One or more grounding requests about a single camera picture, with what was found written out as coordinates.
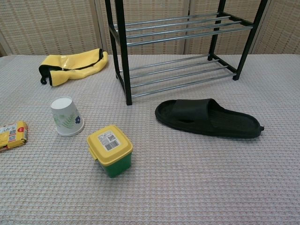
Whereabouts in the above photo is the green box with yellow lid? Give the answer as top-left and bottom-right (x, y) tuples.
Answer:
(86, 124), (134, 178)

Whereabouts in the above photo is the white floral paper cup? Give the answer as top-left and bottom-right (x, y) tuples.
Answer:
(50, 96), (85, 137)

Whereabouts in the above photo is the black metal shoe rack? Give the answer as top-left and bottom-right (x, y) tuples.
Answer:
(105, 0), (269, 106)

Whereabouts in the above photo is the black rubber slipper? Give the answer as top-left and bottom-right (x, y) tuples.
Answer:
(154, 98), (265, 139)

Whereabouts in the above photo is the yellow snack packet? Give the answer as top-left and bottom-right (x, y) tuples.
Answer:
(0, 120), (29, 153)

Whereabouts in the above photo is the woven tablecloth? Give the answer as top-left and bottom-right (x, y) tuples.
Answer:
(0, 54), (300, 225)

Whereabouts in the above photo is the yellow black fabric pouch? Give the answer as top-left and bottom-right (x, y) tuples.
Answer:
(38, 48), (109, 87)

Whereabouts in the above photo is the beige folding screen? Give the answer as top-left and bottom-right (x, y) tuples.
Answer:
(0, 0), (300, 57)

